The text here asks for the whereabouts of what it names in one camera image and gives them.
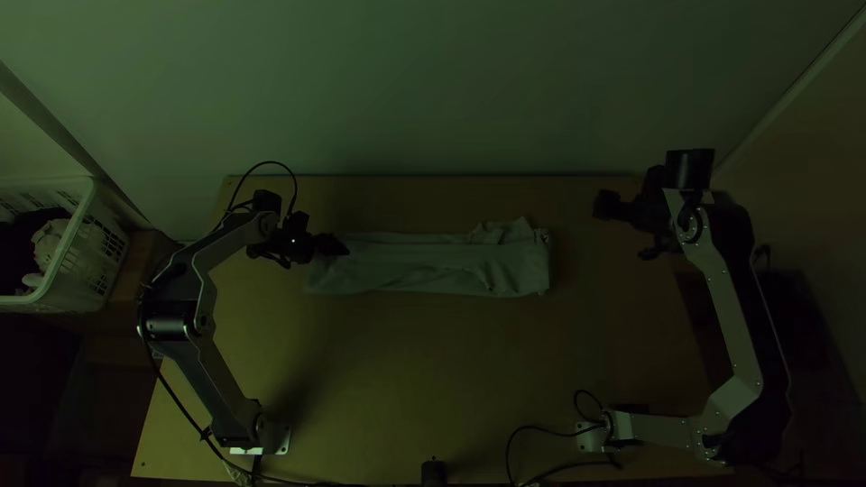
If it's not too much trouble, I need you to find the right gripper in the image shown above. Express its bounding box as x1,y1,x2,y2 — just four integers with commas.
592,182,668,238

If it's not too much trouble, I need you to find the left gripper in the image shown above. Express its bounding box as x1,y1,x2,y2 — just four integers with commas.
245,228,352,270

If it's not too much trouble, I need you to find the white t-shirt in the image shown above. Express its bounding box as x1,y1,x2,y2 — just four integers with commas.
303,216,554,299

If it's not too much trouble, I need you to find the white laundry basket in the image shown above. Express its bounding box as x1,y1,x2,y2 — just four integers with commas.
0,176,131,315

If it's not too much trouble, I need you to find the heap of clothes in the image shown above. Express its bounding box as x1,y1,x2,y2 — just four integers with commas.
0,207,74,296

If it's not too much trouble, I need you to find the black cable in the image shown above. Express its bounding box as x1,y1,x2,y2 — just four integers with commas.
505,389,625,487
221,160,300,225
143,341,299,487

